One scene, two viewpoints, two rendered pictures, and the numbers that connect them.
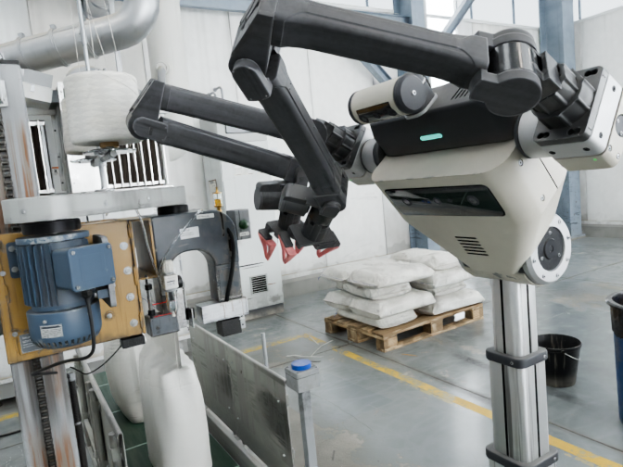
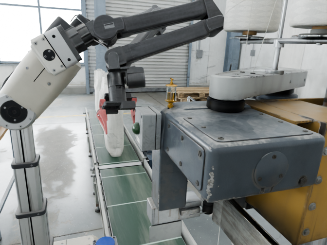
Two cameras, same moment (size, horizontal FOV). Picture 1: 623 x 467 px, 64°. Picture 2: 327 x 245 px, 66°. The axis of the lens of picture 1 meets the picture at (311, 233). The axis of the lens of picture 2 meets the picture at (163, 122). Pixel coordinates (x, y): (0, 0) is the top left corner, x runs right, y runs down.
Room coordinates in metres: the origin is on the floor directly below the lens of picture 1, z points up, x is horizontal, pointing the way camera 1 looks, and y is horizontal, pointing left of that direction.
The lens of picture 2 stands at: (2.10, 0.37, 1.48)
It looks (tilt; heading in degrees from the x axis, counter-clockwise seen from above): 17 degrees down; 192
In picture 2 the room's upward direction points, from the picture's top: 2 degrees clockwise
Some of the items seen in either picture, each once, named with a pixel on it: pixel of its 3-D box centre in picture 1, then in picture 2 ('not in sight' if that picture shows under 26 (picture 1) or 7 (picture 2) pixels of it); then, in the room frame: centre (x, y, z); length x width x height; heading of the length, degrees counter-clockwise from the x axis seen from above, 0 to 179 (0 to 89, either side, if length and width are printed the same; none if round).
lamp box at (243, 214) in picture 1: (238, 223); (147, 127); (1.53, 0.22, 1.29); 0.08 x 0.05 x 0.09; 31
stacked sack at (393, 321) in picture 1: (374, 311); not in sight; (4.29, -0.48, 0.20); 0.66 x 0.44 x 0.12; 31
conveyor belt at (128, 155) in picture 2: not in sight; (107, 131); (-0.94, -1.02, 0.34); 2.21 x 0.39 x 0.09; 31
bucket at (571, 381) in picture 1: (555, 360); not in sight; (3.03, -1.45, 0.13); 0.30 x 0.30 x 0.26
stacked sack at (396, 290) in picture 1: (372, 285); not in sight; (4.31, -0.48, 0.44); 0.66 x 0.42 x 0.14; 25
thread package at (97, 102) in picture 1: (104, 110); (253, 5); (1.22, 0.46, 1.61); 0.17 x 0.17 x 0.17
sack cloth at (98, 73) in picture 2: not in sight; (100, 93); (-1.54, -1.38, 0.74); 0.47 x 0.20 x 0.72; 33
